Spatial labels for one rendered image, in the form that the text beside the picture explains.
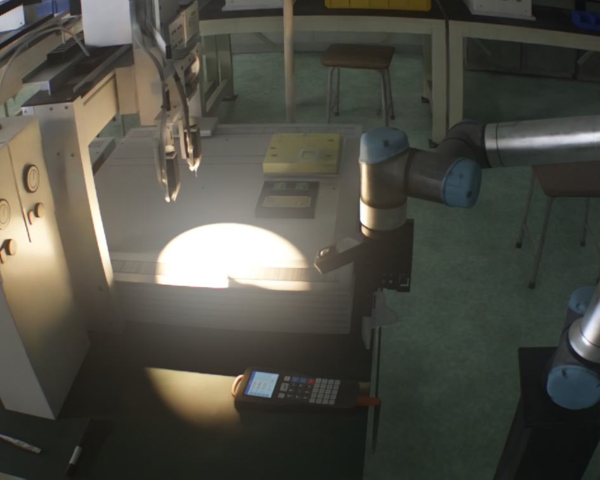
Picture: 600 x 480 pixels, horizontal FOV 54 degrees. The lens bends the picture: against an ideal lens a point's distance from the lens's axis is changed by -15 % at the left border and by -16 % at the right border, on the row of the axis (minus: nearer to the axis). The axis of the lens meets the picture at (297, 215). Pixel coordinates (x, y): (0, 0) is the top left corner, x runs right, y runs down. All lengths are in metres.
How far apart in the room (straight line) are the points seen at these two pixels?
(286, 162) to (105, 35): 0.54
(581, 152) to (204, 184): 0.86
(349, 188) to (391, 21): 2.15
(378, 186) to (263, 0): 2.82
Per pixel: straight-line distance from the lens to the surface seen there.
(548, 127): 1.08
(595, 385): 1.11
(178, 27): 1.22
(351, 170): 1.54
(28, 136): 1.02
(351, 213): 1.37
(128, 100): 1.22
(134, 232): 1.38
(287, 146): 1.57
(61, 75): 1.16
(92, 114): 1.13
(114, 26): 1.21
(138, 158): 1.71
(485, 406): 2.14
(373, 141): 1.02
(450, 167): 1.00
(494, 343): 2.38
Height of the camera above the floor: 1.54
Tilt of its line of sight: 30 degrees down
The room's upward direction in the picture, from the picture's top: 3 degrees counter-clockwise
